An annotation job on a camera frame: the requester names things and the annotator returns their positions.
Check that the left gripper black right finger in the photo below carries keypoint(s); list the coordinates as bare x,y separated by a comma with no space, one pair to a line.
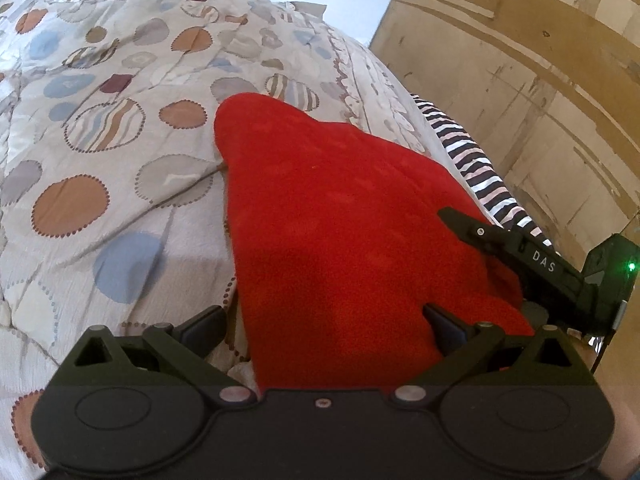
464,348

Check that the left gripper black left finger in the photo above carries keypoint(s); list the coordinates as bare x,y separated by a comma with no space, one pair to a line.
182,351

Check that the red knit sweater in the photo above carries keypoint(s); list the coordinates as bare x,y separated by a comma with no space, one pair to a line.
338,247

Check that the black white striped bedsheet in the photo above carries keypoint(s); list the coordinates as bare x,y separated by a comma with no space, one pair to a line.
478,172

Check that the patterned circle print duvet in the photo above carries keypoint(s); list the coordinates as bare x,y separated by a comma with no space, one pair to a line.
112,190

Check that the brown wooden wardrobe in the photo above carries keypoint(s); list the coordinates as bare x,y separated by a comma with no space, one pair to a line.
550,91

